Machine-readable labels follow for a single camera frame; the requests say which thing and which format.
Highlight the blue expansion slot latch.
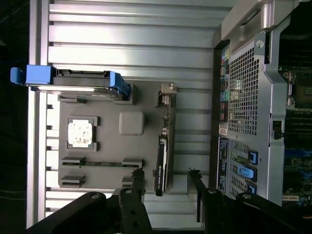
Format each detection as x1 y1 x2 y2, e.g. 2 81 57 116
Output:
237 164 258 182
246 181 258 195
247 151 259 167

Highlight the green RAM stick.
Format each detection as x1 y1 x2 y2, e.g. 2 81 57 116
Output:
62 160 143 169

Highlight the grey parts rack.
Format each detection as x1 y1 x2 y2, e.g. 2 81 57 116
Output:
57 81 178 196

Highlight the silver CPU chip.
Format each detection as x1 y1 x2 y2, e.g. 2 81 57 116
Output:
67 120 95 147

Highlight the green motherboard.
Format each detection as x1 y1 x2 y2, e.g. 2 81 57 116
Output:
277 62 312 208

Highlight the open PC case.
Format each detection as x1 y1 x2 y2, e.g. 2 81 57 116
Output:
209 0 312 208

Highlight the hard disk with blue carrier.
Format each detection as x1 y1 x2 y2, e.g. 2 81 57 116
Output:
10 64 130 101

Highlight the CPU socket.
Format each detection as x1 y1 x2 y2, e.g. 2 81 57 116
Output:
289 70 312 108

